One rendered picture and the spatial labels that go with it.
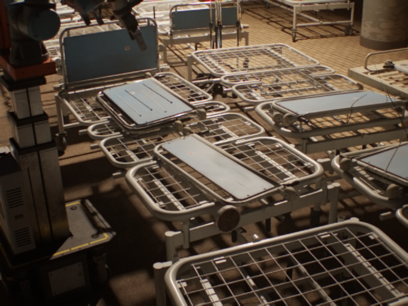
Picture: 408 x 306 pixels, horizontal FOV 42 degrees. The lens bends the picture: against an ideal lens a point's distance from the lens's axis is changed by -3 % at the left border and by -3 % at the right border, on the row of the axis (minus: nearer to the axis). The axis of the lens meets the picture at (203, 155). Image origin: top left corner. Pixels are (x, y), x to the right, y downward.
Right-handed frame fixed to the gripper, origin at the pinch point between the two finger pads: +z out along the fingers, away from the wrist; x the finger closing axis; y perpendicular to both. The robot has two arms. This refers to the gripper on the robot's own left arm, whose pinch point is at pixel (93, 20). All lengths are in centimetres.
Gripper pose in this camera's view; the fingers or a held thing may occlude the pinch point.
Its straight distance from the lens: 271.2
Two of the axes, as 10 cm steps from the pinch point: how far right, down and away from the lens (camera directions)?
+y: 6.7, -6.4, 3.8
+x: -6.2, -2.0, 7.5
